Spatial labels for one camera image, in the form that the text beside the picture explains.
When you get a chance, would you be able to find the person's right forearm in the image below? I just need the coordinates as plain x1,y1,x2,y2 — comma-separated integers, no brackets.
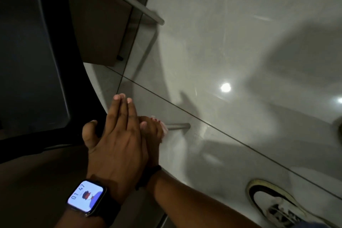
146,170,262,228

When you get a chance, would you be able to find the person's left hand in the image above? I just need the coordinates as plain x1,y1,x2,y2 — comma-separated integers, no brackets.
82,93,149,205

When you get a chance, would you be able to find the short metal drawer handle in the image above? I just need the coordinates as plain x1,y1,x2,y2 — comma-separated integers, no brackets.
165,123,191,131

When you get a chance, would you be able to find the white and black sneaker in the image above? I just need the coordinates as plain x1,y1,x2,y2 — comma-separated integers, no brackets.
245,179,332,228

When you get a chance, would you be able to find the person's left forearm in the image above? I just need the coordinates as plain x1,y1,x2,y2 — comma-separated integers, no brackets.
55,209,108,228

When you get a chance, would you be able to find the black glass appliance door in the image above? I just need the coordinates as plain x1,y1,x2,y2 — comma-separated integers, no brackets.
0,0,108,165

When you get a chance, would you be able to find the person's right hand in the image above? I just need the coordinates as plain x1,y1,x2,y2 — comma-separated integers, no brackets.
139,116,164,169

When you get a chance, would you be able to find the pink white cleaning cloth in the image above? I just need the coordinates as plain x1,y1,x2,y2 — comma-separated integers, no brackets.
150,115,169,137

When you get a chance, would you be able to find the black smartwatch with lit screen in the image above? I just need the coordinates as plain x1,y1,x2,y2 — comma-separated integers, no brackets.
65,179,122,227

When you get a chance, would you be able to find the black wristband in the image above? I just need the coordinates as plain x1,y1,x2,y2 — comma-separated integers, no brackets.
135,165,162,191

